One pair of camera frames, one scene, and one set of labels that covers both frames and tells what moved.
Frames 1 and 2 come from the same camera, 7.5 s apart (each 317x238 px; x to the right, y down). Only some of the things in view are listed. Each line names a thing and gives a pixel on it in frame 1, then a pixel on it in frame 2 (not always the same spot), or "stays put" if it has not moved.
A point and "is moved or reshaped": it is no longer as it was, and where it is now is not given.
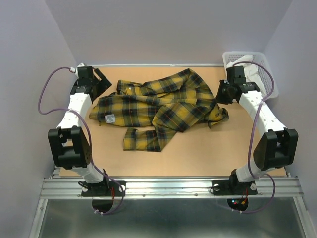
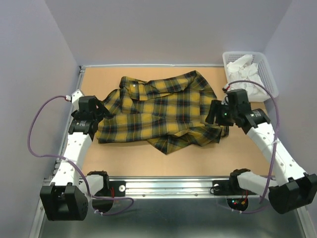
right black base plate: (233, 187) stays put
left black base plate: (108, 188) stays put
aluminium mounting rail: (171, 187) stays put
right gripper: (219, 97) -> (216, 106)
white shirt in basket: (251, 71) stays put
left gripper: (104, 84) -> (102, 111)
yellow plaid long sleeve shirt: (172, 103) is moved or reshaped
